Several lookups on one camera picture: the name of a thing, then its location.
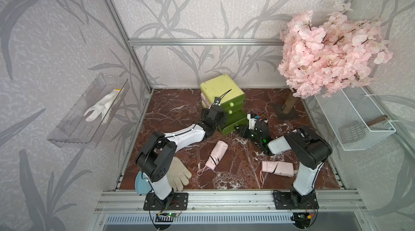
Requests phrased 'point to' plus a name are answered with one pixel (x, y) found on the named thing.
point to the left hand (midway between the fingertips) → (216, 110)
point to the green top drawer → (233, 102)
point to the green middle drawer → (234, 108)
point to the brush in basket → (353, 130)
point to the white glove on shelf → (104, 107)
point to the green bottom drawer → (238, 117)
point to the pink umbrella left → (218, 153)
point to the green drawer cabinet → (223, 87)
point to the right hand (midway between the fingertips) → (234, 127)
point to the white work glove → (178, 175)
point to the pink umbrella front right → (285, 169)
